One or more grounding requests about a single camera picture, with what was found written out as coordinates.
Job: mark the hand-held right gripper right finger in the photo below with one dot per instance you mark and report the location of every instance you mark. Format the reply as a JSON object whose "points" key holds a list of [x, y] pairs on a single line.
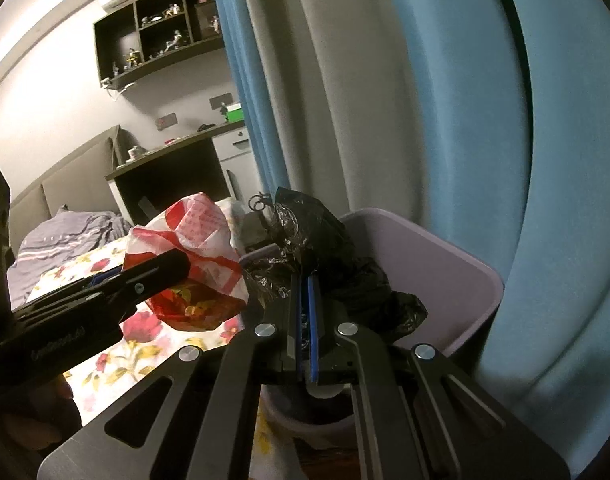
{"points": [[314, 340]]}

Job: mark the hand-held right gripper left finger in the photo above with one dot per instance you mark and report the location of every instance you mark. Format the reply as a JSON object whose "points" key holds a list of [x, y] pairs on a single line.
{"points": [[300, 340]]}

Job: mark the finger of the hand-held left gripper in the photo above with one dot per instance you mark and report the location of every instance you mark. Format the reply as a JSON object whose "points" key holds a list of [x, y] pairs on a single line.
{"points": [[155, 270]]}

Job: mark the red and white plastic bag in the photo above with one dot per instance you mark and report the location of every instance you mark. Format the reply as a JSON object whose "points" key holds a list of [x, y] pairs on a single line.
{"points": [[200, 225]]}

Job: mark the black plastic bag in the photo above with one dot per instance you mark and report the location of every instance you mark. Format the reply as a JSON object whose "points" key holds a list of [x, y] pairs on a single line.
{"points": [[310, 230]]}

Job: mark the purple plastic bin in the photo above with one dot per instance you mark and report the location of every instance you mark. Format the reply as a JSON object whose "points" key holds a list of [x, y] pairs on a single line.
{"points": [[435, 280]]}

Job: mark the person's left hand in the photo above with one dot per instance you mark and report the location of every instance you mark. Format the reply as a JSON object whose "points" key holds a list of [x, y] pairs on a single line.
{"points": [[65, 397]]}

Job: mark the floral bedsheet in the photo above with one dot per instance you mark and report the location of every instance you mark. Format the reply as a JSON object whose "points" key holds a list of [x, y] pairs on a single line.
{"points": [[135, 355]]}

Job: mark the grey striped duvet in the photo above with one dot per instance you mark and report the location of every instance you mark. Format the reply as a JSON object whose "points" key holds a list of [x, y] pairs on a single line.
{"points": [[70, 235]]}

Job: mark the dark wooden desk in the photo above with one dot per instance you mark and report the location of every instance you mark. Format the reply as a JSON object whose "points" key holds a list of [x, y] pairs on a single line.
{"points": [[170, 170]]}

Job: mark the small white cup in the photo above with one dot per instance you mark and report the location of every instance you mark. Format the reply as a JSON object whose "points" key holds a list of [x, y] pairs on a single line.
{"points": [[134, 152]]}

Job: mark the grey padded headboard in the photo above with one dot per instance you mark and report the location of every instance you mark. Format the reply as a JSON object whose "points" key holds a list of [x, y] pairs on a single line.
{"points": [[75, 180]]}

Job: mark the white drawer cabinet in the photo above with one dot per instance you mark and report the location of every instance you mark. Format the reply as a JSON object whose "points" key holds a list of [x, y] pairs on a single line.
{"points": [[235, 160]]}

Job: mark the green box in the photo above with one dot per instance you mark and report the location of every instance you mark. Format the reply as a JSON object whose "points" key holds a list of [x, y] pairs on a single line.
{"points": [[234, 114]]}

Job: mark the narrow blue curtain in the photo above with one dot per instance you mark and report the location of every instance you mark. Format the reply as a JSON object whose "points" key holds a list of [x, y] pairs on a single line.
{"points": [[240, 85]]}

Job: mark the group of small figurines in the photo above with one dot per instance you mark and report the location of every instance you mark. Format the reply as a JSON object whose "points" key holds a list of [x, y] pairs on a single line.
{"points": [[172, 40]]}

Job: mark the grey curtain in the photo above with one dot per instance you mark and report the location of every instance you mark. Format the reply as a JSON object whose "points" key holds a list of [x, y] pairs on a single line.
{"points": [[325, 85]]}

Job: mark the wide blue curtain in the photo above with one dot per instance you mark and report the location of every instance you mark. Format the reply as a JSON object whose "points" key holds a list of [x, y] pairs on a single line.
{"points": [[485, 135]]}

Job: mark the grey wall socket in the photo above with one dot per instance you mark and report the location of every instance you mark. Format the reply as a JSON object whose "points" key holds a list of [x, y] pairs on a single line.
{"points": [[221, 101], [166, 121]]}

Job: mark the dark wall shelf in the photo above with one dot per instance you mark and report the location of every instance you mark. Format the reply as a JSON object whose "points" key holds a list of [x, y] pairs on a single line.
{"points": [[120, 40]]}

